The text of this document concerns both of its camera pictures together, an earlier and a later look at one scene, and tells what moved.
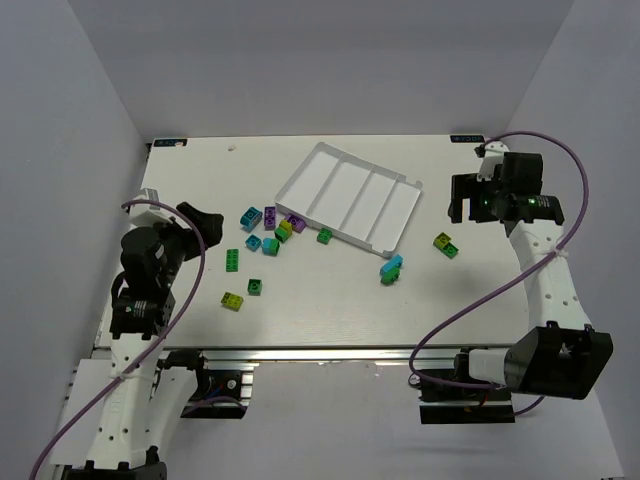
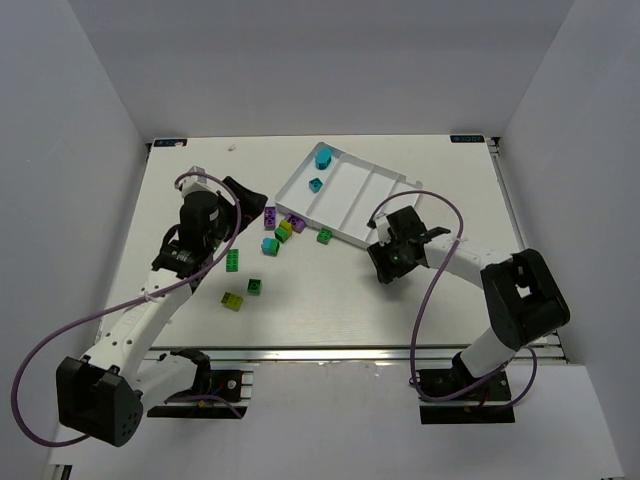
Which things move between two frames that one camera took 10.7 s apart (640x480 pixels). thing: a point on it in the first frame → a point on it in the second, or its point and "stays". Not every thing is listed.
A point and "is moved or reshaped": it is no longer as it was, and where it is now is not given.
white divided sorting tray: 359,201 stays
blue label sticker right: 467,138 stays
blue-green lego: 270,246 stays
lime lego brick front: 232,301 stays
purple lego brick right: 297,223 stays
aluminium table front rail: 316,355 stays
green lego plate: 232,260 stays
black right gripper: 473,198 → 413,235
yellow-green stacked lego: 283,231 stays
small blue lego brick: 252,243 → 315,184
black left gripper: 185,232 → 235,204
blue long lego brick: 393,263 is moved or reshaped
